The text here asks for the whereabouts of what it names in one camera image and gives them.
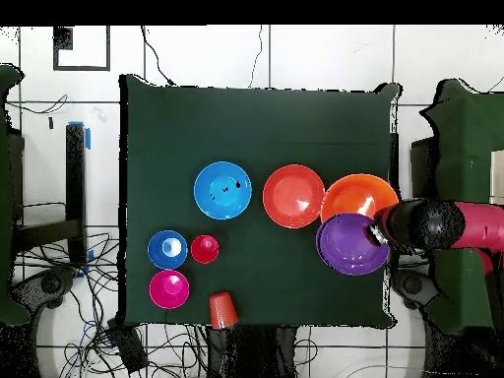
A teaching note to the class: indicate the purple bowl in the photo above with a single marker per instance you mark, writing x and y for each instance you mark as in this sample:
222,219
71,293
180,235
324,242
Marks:
342,248

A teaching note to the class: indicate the large orange bowl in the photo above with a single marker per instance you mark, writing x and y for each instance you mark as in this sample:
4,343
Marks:
346,193

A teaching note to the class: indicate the red-orange bowl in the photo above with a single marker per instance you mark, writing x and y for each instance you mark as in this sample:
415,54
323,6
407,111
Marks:
293,197

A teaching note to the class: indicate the light blue bowl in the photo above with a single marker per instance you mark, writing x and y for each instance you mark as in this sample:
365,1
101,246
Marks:
222,191

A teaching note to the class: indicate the orange cup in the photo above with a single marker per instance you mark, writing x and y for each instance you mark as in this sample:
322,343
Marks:
223,311

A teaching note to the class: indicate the red cup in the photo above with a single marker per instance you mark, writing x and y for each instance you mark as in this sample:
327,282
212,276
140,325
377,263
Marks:
204,252

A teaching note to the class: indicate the small dark blue bowl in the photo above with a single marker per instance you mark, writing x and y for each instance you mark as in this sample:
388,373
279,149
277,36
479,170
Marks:
157,252

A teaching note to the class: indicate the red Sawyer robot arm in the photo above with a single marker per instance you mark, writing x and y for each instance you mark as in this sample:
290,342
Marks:
441,224

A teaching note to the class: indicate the green cloth neighbouring table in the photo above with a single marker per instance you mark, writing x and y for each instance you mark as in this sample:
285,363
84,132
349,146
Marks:
6,197
460,157

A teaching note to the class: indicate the white box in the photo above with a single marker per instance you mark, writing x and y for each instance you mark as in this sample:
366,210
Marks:
497,173

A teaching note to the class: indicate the dark green table cloth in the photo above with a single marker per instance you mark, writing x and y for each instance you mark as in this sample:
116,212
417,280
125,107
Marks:
256,130

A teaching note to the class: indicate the small pink bowl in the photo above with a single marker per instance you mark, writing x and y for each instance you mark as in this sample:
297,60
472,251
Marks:
161,295

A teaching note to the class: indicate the black power adapter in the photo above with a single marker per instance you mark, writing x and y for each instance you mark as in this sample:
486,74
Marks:
128,348

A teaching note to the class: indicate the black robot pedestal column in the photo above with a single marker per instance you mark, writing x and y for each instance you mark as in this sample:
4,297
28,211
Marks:
256,350

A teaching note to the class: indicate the black stand post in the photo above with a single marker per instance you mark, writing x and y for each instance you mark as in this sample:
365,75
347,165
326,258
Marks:
75,177

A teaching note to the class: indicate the black square floor frame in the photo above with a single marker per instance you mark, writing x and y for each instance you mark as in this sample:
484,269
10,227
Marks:
63,39

